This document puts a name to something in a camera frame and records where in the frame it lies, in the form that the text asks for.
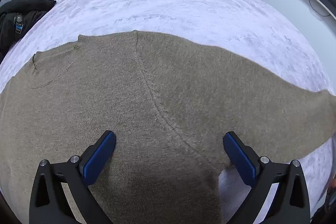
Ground brown knit sweater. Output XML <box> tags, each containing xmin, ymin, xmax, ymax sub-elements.
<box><xmin>1</xmin><ymin>31</ymin><xmax>335</xmax><ymax>223</ymax></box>

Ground right human hand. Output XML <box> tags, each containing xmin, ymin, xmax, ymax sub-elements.
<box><xmin>327</xmin><ymin>177</ymin><xmax>336</xmax><ymax>194</ymax></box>

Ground black jacket on bed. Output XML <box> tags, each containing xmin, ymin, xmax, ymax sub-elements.
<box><xmin>1</xmin><ymin>0</ymin><xmax>56</xmax><ymax>57</ymax></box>

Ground white fleece bed blanket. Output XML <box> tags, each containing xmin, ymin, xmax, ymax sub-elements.
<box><xmin>1</xmin><ymin>0</ymin><xmax>333</xmax><ymax>92</ymax></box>

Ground black monitor cable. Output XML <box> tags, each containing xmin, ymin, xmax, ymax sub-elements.
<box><xmin>307</xmin><ymin>0</ymin><xmax>331</xmax><ymax>17</ymax></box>

